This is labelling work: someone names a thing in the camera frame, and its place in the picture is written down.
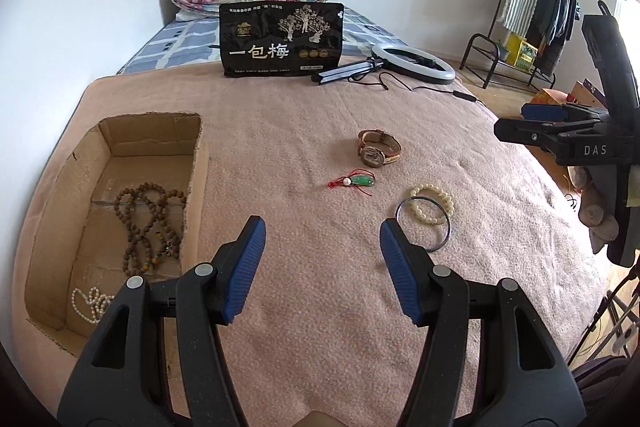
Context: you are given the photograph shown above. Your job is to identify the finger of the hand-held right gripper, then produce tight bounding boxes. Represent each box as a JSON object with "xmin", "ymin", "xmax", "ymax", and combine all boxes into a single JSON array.
[
  {"xmin": 494, "ymin": 119, "xmax": 577, "ymax": 158},
  {"xmin": 521, "ymin": 103, "xmax": 608, "ymax": 124}
]

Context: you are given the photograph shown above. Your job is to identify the folded small tripod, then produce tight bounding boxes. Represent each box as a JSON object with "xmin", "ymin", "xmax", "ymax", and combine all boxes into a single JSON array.
[{"xmin": 312, "ymin": 57, "xmax": 386, "ymax": 85}]

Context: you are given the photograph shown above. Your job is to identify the cream bead bracelet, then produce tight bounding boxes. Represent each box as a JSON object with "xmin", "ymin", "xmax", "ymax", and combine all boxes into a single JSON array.
[{"xmin": 409, "ymin": 183, "xmax": 455, "ymax": 226}]

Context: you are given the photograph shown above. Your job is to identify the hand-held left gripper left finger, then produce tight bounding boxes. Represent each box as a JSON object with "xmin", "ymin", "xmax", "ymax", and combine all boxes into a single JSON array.
[{"xmin": 57, "ymin": 215, "xmax": 267, "ymax": 427}]

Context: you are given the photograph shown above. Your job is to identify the thin dark bangle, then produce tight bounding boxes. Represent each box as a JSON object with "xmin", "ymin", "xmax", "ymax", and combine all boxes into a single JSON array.
[{"xmin": 395, "ymin": 197, "xmax": 452, "ymax": 253}]

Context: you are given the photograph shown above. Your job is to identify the white ring light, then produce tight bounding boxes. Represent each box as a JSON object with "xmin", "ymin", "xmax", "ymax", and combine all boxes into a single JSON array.
[{"xmin": 371, "ymin": 43, "xmax": 457, "ymax": 86}]

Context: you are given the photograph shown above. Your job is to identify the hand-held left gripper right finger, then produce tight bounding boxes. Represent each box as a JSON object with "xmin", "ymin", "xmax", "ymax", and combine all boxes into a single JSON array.
[{"xmin": 379, "ymin": 218, "xmax": 587, "ymax": 427}]

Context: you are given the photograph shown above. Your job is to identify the yellow crate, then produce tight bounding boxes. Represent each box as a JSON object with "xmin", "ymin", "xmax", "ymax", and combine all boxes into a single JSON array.
[{"xmin": 505, "ymin": 33, "xmax": 538, "ymax": 72}]

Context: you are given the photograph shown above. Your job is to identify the black metal clothes rack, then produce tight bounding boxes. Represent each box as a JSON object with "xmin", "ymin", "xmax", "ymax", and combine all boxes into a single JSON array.
[{"xmin": 460, "ymin": 0, "xmax": 583, "ymax": 90}]

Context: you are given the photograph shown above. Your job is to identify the white pearl necklace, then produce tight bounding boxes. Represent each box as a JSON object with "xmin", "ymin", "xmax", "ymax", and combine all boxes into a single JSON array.
[{"xmin": 72, "ymin": 287, "xmax": 117, "ymax": 323}]

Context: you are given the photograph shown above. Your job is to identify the black ring light cable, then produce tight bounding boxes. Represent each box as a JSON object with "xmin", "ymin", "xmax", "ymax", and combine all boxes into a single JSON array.
[{"xmin": 377, "ymin": 72, "xmax": 483, "ymax": 105}]

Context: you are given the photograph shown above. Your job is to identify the metal folding stand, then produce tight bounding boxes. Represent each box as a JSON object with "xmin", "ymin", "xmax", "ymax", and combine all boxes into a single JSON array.
[{"xmin": 567, "ymin": 252, "xmax": 640, "ymax": 360}]

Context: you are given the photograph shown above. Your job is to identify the green pendant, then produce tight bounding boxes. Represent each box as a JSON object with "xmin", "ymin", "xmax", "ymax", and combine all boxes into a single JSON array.
[{"xmin": 327, "ymin": 171, "xmax": 376, "ymax": 198}]

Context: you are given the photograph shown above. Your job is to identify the person's right hand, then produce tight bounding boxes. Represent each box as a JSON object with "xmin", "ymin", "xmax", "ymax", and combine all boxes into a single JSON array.
[{"xmin": 572, "ymin": 166, "xmax": 622, "ymax": 254}]

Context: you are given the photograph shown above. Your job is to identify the dark hanging clothes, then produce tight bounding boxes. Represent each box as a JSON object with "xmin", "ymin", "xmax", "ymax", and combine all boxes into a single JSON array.
[{"xmin": 530, "ymin": 0, "xmax": 583, "ymax": 75}]

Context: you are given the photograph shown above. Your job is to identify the wristwatch with pink strap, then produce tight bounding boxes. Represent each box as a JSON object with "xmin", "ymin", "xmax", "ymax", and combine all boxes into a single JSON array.
[{"xmin": 357, "ymin": 129, "xmax": 403, "ymax": 168}]

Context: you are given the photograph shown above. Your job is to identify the black snack bag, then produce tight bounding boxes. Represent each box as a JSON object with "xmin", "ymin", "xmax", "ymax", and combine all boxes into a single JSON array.
[{"xmin": 219, "ymin": 2, "xmax": 345, "ymax": 78}]

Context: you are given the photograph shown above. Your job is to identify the dark purple bag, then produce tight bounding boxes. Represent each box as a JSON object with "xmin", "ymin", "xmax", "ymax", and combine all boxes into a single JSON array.
[{"xmin": 572, "ymin": 354, "xmax": 637, "ymax": 410}]

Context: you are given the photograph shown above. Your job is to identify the brown wooden bead necklace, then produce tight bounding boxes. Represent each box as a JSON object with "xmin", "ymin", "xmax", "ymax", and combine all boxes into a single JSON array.
[{"xmin": 114, "ymin": 183, "xmax": 188, "ymax": 280}]

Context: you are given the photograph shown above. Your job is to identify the cardboard box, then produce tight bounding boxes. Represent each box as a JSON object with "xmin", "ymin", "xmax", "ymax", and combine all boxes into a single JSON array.
[{"xmin": 25, "ymin": 112, "xmax": 210, "ymax": 355}]

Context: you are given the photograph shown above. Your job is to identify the red and yellow box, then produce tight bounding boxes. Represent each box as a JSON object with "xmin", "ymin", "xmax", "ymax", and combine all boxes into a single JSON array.
[{"xmin": 530, "ymin": 88, "xmax": 571, "ymax": 106}]

